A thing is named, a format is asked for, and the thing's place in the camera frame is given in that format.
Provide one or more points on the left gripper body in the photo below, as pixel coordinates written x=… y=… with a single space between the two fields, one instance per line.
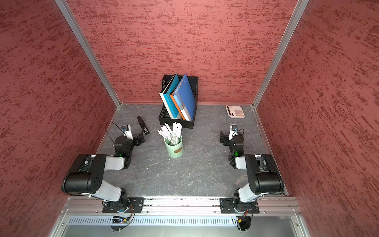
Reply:
x=130 y=150

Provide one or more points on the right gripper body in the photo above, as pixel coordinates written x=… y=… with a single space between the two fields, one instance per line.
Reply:
x=232 y=149

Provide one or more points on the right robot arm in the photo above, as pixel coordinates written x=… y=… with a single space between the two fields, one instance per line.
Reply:
x=262 y=175

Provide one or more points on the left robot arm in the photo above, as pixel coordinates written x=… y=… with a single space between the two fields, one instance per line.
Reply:
x=86 y=177

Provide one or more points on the wrapped straws in cup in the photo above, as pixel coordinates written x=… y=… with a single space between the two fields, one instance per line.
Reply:
x=173 y=135

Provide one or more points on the black stapler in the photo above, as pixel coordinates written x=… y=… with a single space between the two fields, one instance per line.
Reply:
x=143 y=125

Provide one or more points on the black file organizer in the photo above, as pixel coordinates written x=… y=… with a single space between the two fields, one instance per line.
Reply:
x=166 y=115

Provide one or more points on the green cup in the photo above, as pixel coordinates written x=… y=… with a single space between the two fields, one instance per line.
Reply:
x=174 y=151

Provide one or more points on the orange book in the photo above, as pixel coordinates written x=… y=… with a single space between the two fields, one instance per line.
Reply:
x=177 y=107

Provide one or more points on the blue folder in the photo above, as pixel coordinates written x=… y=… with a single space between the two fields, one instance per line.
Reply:
x=185 y=98

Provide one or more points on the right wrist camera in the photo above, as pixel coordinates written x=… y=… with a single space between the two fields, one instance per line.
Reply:
x=233 y=130

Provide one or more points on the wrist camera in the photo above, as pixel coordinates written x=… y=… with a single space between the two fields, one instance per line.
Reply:
x=233 y=130
x=126 y=131

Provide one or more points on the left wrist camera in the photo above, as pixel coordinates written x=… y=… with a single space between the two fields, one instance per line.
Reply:
x=126 y=131

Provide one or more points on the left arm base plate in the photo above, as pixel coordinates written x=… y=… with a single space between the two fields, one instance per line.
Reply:
x=129 y=205

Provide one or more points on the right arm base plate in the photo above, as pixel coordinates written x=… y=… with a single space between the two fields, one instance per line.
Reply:
x=233 y=206

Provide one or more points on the aluminium front rail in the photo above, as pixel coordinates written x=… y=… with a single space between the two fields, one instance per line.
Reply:
x=187 y=206

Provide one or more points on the right aluminium corner post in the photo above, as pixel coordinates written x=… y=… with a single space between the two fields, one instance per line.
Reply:
x=291 y=26

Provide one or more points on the aluminium corner post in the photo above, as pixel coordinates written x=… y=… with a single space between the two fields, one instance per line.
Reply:
x=291 y=26
x=69 y=17

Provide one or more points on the left aluminium corner post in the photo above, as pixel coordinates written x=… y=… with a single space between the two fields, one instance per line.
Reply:
x=69 y=17

